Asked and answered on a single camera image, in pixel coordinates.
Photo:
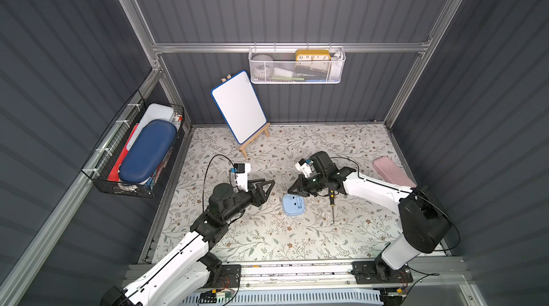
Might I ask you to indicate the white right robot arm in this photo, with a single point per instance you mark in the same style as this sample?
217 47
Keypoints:
424 224

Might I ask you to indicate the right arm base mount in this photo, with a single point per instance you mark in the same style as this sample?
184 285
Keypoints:
372 272

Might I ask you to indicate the yellow alarm clock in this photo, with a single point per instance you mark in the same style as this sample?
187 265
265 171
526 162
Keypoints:
312 55

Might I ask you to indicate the black yellow screwdriver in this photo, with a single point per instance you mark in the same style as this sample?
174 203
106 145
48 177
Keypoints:
332 204

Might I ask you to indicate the white wire wall basket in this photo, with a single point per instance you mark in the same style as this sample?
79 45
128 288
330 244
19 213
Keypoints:
288 71

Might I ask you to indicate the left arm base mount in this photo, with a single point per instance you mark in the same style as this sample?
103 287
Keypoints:
200 276

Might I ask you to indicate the navy blue oval case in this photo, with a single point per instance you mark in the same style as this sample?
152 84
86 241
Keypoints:
147 152

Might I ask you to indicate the grey tape roll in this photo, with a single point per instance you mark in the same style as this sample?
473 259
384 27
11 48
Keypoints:
261 67

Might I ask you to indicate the pink rectangular case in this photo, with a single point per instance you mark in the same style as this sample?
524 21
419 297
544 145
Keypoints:
391 173

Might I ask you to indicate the black wire side basket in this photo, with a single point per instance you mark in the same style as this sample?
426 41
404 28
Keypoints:
104 163

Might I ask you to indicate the wooden easel stand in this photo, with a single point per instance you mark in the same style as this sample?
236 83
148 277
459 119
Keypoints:
253 138

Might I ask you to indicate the white plastic tray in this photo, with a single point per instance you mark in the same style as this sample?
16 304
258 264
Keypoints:
153 112

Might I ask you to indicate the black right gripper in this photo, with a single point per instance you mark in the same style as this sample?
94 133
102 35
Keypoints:
309 182

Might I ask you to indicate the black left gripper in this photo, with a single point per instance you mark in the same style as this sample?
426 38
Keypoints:
254 192

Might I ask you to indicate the light blue alarm clock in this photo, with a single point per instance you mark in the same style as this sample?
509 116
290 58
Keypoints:
293 205

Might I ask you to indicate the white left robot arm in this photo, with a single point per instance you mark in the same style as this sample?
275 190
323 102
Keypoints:
190 265

